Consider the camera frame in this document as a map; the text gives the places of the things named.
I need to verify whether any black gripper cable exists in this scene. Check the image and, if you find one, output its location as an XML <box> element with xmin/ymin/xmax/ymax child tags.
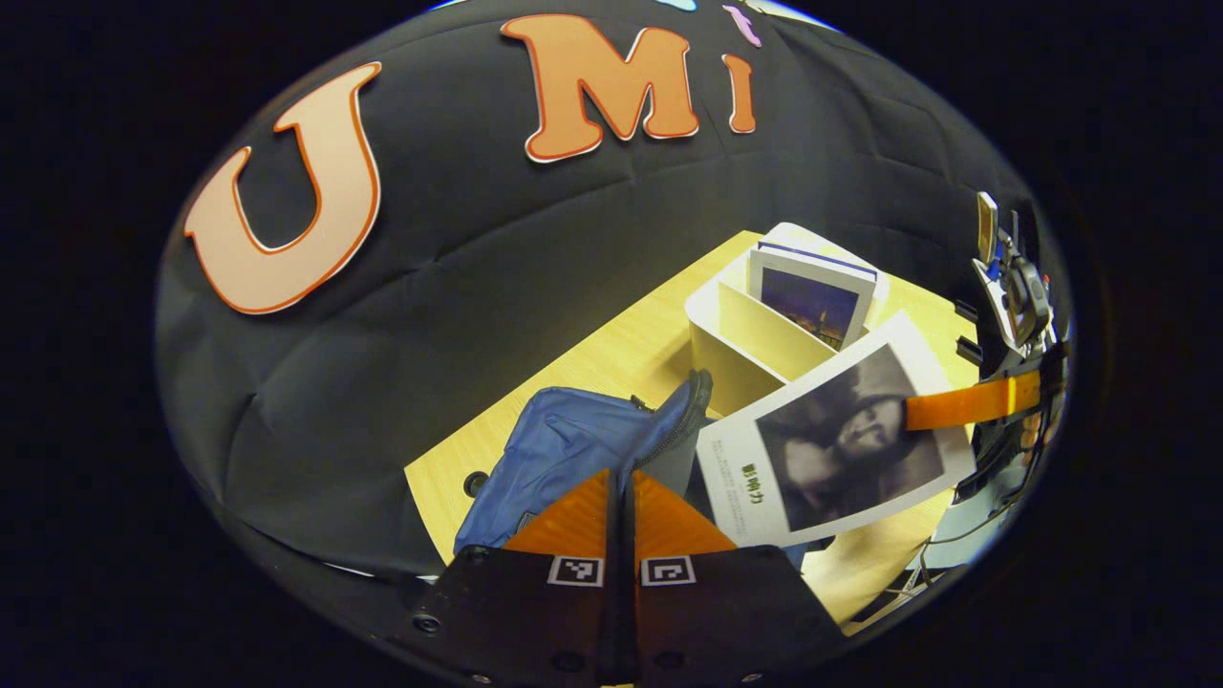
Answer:
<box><xmin>912</xmin><ymin>497</ymin><xmax>1014</xmax><ymax>598</ymax></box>

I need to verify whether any blue night cover book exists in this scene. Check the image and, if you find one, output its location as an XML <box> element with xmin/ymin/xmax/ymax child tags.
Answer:
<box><xmin>747</xmin><ymin>241</ymin><xmax>878</xmax><ymax>352</ymax></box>

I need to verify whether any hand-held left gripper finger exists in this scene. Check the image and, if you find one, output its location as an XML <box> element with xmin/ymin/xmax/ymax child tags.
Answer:
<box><xmin>406</xmin><ymin>468</ymin><xmax>632</xmax><ymax>686</ymax></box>
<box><xmin>621</xmin><ymin>468</ymin><xmax>847</xmax><ymax>686</ymax></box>

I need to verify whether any black backdrop cloth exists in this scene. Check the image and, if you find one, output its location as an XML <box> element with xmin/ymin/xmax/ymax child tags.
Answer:
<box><xmin>156</xmin><ymin>0</ymin><xmax>1052</xmax><ymax>584</ymax></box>

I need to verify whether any white bookshelf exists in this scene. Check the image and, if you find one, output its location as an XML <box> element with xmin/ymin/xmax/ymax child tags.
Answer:
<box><xmin>684</xmin><ymin>222</ymin><xmax>891</xmax><ymax>419</ymax></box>

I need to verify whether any grey portrait cover book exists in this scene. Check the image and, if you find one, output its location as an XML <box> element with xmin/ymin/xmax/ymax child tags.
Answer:
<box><xmin>696</xmin><ymin>311</ymin><xmax>977</xmax><ymax>548</ymax></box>

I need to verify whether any blue schoolbag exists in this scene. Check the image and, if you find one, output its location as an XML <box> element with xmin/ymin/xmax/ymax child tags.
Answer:
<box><xmin>452</xmin><ymin>369</ymin><xmax>834</xmax><ymax>570</ymax></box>

